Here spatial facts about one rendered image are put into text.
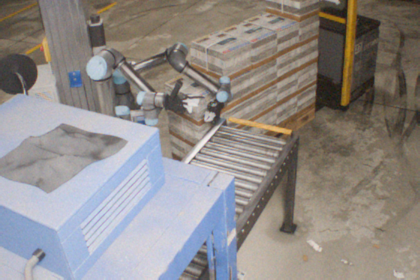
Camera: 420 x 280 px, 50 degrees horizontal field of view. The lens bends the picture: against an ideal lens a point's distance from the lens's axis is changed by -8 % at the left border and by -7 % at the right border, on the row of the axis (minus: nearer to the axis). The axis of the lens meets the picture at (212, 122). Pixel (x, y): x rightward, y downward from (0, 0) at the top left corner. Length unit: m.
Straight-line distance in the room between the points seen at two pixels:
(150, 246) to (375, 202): 2.71
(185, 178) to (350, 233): 2.19
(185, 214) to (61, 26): 1.74
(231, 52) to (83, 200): 2.46
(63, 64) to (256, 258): 1.78
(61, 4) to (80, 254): 1.85
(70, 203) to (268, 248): 2.34
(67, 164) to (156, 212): 0.30
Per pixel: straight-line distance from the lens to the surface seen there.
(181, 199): 1.42
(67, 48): 2.89
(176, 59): 3.18
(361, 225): 3.59
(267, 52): 3.77
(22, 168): 1.30
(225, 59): 3.45
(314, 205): 3.70
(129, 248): 1.30
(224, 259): 1.67
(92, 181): 1.21
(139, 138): 1.33
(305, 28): 4.10
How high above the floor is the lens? 2.48
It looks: 32 degrees down
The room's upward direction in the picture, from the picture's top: 4 degrees counter-clockwise
